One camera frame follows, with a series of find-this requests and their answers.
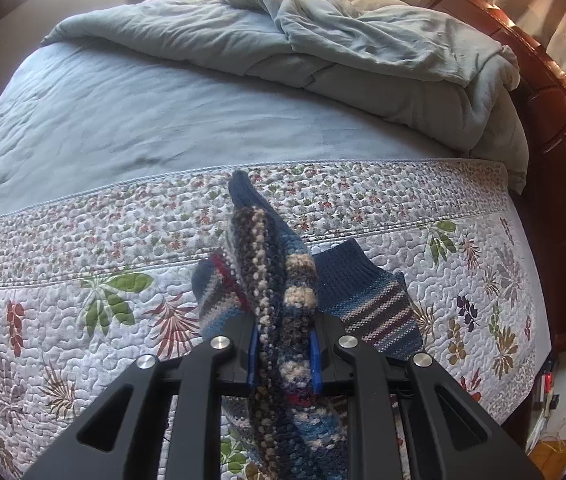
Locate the light blue bed sheet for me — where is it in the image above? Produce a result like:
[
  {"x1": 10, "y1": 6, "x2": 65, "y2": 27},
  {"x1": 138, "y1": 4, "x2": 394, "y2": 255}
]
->
[{"x1": 0, "y1": 41, "x2": 457, "y2": 231}]

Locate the red wooden headboard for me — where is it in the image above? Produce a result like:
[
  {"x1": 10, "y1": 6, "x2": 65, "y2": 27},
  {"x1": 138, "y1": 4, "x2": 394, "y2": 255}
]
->
[{"x1": 421, "y1": 0, "x2": 566, "y2": 351}]

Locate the striped blue knit sweater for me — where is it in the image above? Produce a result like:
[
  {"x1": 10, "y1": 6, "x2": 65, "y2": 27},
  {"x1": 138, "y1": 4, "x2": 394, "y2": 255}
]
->
[{"x1": 192, "y1": 171, "x2": 423, "y2": 479}]

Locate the floral quilted bedspread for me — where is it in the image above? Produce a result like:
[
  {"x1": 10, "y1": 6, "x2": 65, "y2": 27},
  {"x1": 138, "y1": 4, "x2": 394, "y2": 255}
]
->
[{"x1": 0, "y1": 159, "x2": 551, "y2": 479}]

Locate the yellow cable on floor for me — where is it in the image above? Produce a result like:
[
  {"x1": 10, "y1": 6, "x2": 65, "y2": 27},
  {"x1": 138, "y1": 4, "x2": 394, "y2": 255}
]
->
[{"x1": 527, "y1": 435, "x2": 566, "y2": 470}]

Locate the grey rumpled duvet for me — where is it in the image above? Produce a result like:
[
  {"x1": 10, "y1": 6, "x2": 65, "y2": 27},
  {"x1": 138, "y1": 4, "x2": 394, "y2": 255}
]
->
[{"x1": 45, "y1": 0, "x2": 530, "y2": 192}]

